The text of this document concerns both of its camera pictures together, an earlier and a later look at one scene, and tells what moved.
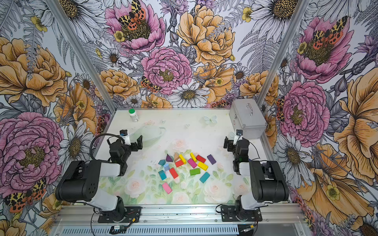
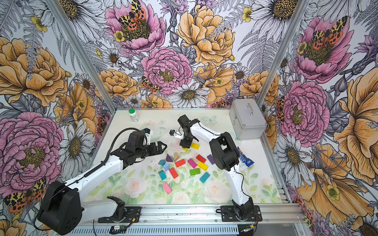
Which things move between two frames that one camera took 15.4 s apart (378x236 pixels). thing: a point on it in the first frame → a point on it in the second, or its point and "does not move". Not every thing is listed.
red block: [179, 163] does not move
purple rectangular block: [211, 159] does not move
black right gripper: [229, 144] → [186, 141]
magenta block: [192, 162] does not move
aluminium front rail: [284, 220] does not move
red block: [201, 159] does not move
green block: [195, 171] does not move
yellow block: [193, 157] → [195, 146]
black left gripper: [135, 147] → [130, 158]
